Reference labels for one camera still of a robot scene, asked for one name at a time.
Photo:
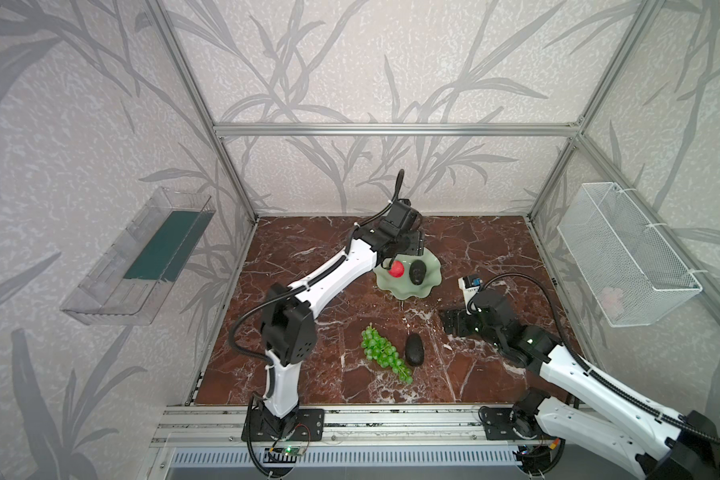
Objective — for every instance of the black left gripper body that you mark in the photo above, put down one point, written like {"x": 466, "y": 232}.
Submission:
{"x": 405, "y": 246}

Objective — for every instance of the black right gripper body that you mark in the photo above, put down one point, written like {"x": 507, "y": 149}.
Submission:
{"x": 458, "y": 322}

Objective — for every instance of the red fake peach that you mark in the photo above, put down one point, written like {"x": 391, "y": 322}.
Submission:
{"x": 396, "y": 269}

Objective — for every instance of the dark fake avocado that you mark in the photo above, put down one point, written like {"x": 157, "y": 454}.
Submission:
{"x": 414, "y": 350}
{"x": 417, "y": 272}

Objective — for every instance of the green fake grape bunch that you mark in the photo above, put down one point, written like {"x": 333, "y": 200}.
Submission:
{"x": 380, "y": 350}

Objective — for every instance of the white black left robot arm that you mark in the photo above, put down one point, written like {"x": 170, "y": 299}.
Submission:
{"x": 288, "y": 319}

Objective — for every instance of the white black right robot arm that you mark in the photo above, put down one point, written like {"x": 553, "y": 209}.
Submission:
{"x": 641, "y": 436}

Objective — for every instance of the light green wavy fruit bowl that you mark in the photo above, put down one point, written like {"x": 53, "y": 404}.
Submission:
{"x": 402, "y": 288}

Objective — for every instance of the pink item in basket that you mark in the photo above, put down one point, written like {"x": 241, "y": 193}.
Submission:
{"x": 611, "y": 300}

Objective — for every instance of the aluminium back crossbar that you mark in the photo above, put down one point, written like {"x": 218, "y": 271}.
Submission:
{"x": 224, "y": 130}

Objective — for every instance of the green circuit board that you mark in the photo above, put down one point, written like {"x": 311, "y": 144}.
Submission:
{"x": 289, "y": 453}

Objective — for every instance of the white ventilation grille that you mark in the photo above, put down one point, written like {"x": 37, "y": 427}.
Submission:
{"x": 350, "y": 456}

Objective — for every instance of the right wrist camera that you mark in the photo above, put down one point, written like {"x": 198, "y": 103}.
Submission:
{"x": 469, "y": 285}

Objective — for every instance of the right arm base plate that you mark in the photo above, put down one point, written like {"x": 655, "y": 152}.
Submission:
{"x": 499, "y": 423}

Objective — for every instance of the aluminium front rail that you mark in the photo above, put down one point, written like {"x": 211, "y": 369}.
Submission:
{"x": 344, "y": 425}

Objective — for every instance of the white wire mesh basket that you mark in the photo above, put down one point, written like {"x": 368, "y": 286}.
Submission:
{"x": 614, "y": 244}

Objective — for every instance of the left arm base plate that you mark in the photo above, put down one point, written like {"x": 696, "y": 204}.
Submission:
{"x": 303, "y": 424}

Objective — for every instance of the clear plastic wall bin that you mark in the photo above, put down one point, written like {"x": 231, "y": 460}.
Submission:
{"x": 128, "y": 285}

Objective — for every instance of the aluminium frame corner post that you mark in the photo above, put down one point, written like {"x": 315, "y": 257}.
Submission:
{"x": 569, "y": 56}

